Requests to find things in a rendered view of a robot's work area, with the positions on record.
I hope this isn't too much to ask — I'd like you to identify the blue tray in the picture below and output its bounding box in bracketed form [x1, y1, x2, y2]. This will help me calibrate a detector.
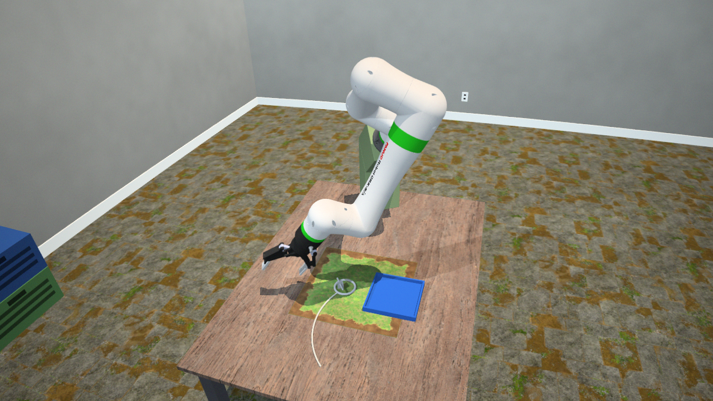
[363, 272, 425, 322]

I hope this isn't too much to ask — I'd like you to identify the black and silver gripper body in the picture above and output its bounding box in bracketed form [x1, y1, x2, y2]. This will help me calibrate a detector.
[287, 238, 310, 257]

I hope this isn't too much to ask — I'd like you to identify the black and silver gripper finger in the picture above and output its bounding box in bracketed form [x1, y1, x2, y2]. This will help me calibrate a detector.
[262, 242, 296, 270]
[299, 249, 317, 275]

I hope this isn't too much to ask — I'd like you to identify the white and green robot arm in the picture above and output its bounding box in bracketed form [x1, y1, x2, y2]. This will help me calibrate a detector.
[295, 57, 447, 253]

